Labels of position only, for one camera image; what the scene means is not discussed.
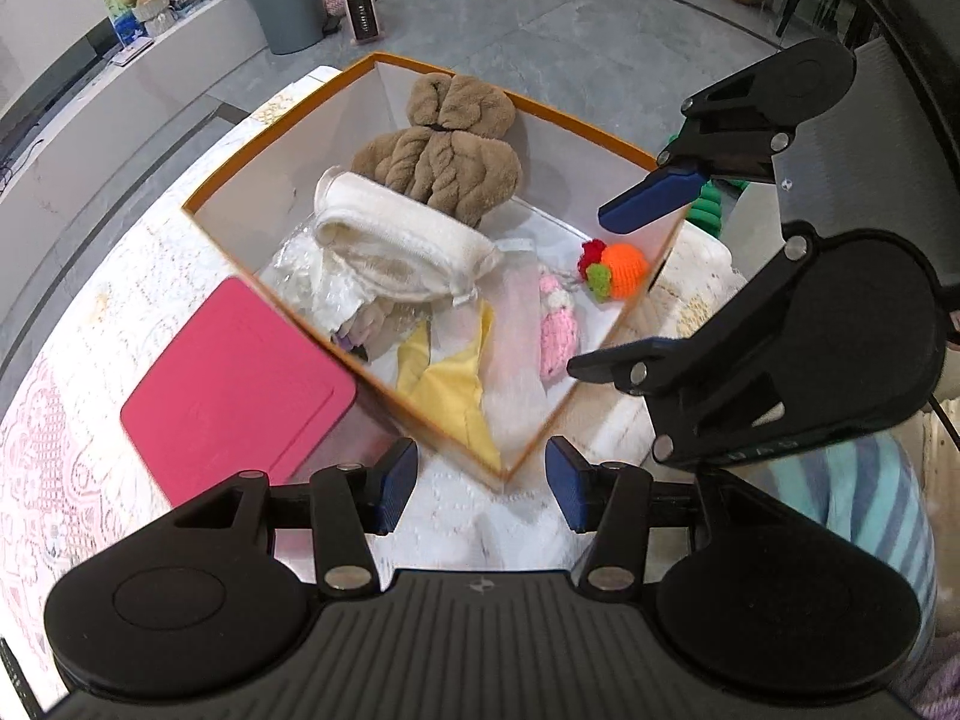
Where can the pink crochet toy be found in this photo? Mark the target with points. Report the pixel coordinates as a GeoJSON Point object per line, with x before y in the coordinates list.
{"type": "Point", "coordinates": [559, 322]}

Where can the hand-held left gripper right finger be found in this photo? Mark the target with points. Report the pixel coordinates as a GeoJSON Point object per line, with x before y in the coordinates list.
{"type": "Point", "coordinates": [570, 484]}

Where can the person's striped teal clothing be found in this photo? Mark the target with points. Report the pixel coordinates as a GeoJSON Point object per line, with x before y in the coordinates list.
{"type": "Point", "coordinates": [877, 495]}

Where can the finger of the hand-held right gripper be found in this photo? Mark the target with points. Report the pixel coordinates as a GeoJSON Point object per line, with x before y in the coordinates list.
{"type": "Point", "coordinates": [645, 199]}
{"type": "Point", "coordinates": [675, 390]}

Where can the green crochet toy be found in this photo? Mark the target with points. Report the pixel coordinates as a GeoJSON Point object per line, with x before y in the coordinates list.
{"type": "Point", "coordinates": [709, 217]}

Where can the brown plush towel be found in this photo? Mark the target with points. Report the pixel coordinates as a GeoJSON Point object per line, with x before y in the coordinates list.
{"type": "Point", "coordinates": [442, 165]}

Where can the pink space heater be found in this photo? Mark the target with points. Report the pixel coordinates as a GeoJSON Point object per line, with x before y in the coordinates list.
{"type": "Point", "coordinates": [361, 11]}

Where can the orange-rimmed cardboard box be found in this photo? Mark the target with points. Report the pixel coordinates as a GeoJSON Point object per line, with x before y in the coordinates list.
{"type": "Point", "coordinates": [300, 165]}

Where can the green picture book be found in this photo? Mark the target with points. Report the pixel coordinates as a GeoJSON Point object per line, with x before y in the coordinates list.
{"type": "Point", "coordinates": [120, 4]}

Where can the white towel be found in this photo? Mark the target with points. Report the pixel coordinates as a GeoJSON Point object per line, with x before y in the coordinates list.
{"type": "Point", "coordinates": [390, 236]}

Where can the yellow cloth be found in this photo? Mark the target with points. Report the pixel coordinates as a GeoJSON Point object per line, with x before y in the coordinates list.
{"type": "Point", "coordinates": [450, 397]}

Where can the blue tissue pack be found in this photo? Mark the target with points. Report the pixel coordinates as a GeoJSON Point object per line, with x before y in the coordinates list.
{"type": "Point", "coordinates": [133, 31]}

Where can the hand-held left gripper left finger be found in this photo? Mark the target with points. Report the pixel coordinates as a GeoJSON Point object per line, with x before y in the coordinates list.
{"type": "Point", "coordinates": [396, 487]}

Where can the red box lid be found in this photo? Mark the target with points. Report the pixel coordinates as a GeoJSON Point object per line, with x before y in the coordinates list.
{"type": "Point", "coordinates": [225, 390]}

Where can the orange crochet toy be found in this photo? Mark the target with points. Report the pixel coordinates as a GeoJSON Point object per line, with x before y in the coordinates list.
{"type": "Point", "coordinates": [622, 270]}

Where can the white tv cabinet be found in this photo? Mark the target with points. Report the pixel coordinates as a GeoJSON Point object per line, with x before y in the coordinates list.
{"type": "Point", "coordinates": [90, 127]}

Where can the white lace plastic bag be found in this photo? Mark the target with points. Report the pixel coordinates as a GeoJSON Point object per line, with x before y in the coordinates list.
{"type": "Point", "coordinates": [315, 285]}

